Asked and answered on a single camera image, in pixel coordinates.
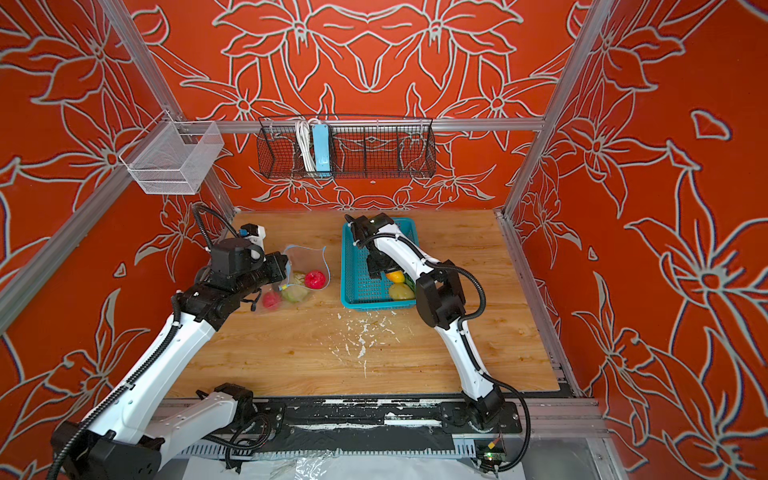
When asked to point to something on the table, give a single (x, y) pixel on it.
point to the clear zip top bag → (298, 261)
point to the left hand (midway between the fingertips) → (286, 254)
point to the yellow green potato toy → (401, 291)
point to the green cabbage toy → (295, 294)
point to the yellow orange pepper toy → (397, 277)
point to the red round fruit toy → (315, 279)
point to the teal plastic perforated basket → (359, 291)
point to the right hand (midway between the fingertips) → (385, 271)
